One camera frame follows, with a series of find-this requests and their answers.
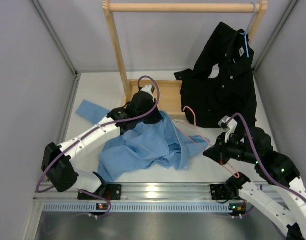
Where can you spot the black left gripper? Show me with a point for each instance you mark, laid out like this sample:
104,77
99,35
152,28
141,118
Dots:
157,117

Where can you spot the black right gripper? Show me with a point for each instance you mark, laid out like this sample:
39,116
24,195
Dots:
222,150

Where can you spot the light blue shirt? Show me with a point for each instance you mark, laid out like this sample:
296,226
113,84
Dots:
149,153

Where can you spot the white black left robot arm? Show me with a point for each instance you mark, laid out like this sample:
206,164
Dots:
61,162

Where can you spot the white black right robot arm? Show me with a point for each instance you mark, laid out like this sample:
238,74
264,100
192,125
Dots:
277,169

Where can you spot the black shirt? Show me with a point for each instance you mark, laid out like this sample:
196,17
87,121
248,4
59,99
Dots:
221,82

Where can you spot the wooden clothes rack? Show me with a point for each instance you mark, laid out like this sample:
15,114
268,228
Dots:
157,37

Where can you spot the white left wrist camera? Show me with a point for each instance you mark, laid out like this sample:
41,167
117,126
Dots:
149,88

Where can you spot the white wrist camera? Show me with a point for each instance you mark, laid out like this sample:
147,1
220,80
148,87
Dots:
229,126
149,88

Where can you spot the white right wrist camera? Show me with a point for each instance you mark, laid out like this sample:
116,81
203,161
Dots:
229,126

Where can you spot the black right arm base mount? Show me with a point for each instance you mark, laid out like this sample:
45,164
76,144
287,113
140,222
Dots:
222,193

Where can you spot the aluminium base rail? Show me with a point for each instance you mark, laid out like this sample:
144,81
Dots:
157,192

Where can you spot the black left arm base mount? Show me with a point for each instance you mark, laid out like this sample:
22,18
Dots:
108,192

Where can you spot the blue wire hanger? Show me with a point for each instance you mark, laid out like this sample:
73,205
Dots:
249,32

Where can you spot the slotted grey cable duct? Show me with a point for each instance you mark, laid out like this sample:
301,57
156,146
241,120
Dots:
140,207

